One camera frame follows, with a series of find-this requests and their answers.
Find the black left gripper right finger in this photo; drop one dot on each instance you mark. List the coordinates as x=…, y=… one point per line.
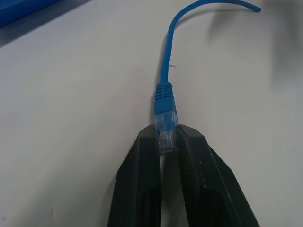
x=213, y=184

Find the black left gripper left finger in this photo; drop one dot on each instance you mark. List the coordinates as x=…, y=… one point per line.
x=137, y=179

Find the blue plastic bin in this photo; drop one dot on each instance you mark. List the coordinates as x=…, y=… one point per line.
x=21, y=9

